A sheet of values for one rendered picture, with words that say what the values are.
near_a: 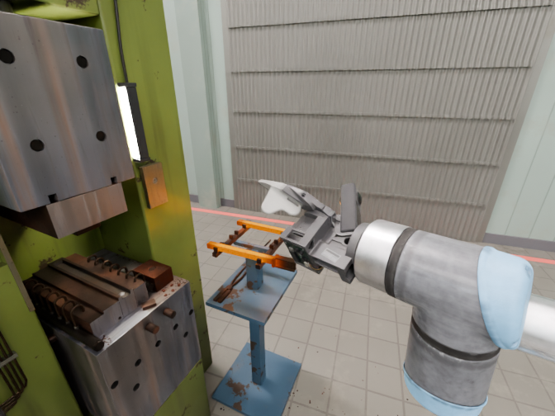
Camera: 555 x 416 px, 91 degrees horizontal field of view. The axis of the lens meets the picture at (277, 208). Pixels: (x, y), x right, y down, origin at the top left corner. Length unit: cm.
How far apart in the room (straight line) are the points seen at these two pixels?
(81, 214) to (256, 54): 297
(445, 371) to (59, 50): 94
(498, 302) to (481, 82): 317
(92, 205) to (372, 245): 77
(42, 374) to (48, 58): 92
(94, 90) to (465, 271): 88
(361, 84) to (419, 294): 305
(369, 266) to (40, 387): 112
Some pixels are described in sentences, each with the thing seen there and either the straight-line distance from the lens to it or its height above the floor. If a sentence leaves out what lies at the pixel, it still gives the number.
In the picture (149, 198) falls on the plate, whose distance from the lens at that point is 119.
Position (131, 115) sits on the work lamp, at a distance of 110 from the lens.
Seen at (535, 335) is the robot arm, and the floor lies 132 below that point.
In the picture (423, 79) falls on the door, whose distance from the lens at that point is 333.
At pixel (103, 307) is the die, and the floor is 99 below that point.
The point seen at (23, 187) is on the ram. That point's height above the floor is 142.
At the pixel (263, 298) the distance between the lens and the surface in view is 134.
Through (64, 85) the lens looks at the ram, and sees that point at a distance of 88.
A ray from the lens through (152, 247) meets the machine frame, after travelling 128.
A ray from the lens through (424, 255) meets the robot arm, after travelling 34.
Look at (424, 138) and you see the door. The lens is 338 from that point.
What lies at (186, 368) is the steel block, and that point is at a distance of 143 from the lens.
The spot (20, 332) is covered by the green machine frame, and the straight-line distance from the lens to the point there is 113.
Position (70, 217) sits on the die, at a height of 131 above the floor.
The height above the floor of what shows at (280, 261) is 100.
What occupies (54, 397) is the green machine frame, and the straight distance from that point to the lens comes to 132.
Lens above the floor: 163
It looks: 24 degrees down
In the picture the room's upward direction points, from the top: straight up
